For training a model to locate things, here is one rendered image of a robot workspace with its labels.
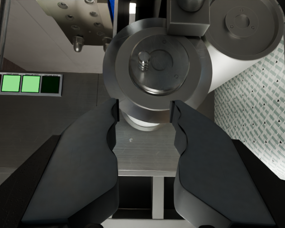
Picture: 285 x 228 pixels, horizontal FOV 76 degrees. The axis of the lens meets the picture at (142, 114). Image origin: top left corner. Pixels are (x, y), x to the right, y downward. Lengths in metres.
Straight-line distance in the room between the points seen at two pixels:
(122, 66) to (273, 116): 0.23
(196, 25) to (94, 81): 0.42
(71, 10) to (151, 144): 0.42
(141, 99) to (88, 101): 0.38
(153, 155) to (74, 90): 0.32
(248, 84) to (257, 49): 0.09
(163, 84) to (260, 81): 0.19
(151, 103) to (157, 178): 0.38
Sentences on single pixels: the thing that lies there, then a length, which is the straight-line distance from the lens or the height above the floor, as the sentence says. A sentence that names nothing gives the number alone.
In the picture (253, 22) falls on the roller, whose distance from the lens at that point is 0.33.
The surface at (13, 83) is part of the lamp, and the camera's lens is 0.70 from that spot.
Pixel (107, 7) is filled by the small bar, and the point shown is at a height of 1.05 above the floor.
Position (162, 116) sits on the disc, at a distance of 0.24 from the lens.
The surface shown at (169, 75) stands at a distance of 0.23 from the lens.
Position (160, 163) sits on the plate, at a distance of 0.57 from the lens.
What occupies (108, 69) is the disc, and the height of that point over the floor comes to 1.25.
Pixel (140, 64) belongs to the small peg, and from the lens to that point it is 0.21.
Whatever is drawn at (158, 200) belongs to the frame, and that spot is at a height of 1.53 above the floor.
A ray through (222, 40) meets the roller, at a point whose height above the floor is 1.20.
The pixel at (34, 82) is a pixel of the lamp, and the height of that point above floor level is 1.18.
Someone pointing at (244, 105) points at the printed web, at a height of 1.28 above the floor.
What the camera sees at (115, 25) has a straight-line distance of 0.29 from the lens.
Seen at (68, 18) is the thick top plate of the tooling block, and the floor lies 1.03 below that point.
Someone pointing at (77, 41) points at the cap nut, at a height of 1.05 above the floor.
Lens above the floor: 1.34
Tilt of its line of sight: 8 degrees down
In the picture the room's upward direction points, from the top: 179 degrees counter-clockwise
